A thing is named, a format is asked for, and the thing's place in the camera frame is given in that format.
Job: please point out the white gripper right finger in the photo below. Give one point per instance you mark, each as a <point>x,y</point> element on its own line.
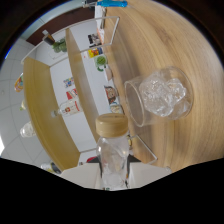
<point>148,173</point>

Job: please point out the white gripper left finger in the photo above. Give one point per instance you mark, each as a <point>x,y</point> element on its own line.
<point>83,175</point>

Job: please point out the clear bottle wooden cap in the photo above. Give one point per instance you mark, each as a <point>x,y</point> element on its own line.
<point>111,156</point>

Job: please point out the white cup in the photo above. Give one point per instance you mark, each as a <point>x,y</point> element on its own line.
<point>116,108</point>

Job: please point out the glass cup with ice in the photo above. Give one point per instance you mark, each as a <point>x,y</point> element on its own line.
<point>160,96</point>

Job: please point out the black and silver can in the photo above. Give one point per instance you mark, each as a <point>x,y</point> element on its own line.
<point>50,167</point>

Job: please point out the clear bottle green cap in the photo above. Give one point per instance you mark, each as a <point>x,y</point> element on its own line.
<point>27,130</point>

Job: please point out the white patterned bowl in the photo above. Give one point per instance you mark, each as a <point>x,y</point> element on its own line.
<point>110,94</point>

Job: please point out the green and white mug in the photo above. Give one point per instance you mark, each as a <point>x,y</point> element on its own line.
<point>100,61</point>

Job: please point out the yellow and red container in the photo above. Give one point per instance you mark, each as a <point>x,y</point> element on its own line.
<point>95,52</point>

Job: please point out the glass bowl of limes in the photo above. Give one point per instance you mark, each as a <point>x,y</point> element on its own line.
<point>60,46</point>

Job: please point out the brown wooden door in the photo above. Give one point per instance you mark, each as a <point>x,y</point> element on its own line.
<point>60,23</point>

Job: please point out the white paper booklet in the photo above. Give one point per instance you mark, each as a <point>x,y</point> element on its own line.
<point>99,18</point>

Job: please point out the red wall poster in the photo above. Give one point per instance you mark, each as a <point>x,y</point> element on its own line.
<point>71,93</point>

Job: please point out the multicolour wall poster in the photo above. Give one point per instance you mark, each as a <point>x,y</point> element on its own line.
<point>68,82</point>

